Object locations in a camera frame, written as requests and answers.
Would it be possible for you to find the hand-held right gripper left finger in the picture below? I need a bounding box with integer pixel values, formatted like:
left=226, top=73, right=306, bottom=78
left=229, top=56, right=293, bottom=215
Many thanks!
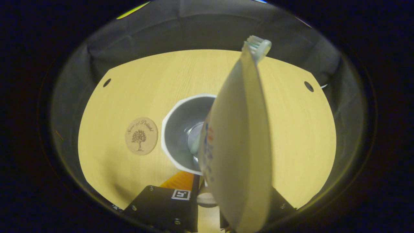
left=124, top=171, right=200, bottom=233

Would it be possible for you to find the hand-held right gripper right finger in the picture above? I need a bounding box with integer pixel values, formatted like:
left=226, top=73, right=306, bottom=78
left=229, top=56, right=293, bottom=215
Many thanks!
left=271, top=187, right=297, bottom=224

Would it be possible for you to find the white cup with wooden handle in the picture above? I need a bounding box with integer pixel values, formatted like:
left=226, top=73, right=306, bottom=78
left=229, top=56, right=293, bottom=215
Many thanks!
left=161, top=93, right=219, bottom=208

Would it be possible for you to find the white toothpaste tube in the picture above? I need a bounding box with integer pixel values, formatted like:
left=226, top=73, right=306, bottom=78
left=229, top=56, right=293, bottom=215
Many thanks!
left=198, top=42, right=273, bottom=233

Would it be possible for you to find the round cork coaster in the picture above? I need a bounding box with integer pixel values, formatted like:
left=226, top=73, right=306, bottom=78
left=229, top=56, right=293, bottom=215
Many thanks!
left=125, top=117, right=158, bottom=156

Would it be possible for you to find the light wooden desktop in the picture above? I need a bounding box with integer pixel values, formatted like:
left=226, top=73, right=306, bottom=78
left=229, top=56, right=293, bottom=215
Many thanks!
left=78, top=49, right=337, bottom=233

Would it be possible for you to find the black backdrop cloth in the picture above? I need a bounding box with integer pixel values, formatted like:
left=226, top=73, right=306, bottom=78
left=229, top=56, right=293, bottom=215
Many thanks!
left=50, top=0, right=367, bottom=211

